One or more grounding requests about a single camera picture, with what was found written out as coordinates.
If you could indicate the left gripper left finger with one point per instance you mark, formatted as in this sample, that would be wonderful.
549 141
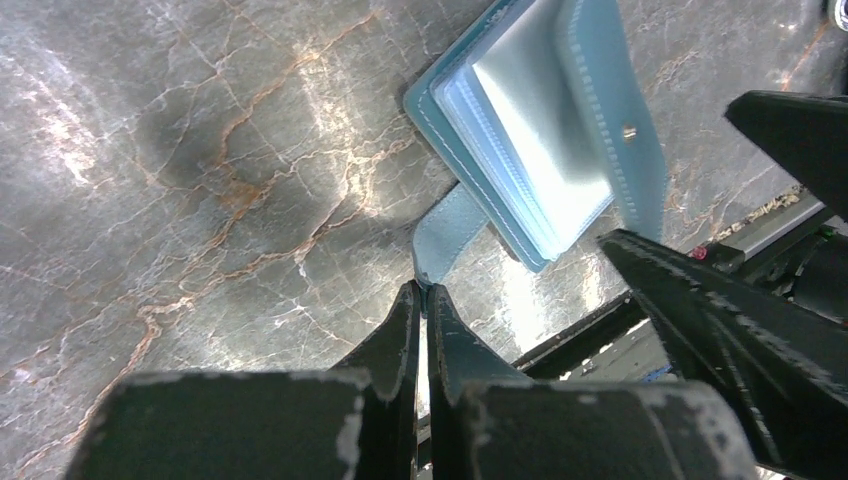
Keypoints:
354 420

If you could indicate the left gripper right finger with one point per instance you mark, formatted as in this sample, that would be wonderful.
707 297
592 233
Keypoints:
490 421

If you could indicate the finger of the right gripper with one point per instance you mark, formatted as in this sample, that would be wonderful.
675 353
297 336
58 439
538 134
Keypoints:
805 134
781 368

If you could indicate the blue leather card holder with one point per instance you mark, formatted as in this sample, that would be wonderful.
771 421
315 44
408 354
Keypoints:
537 111

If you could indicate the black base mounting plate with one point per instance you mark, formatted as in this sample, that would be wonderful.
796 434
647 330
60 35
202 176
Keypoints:
794 247

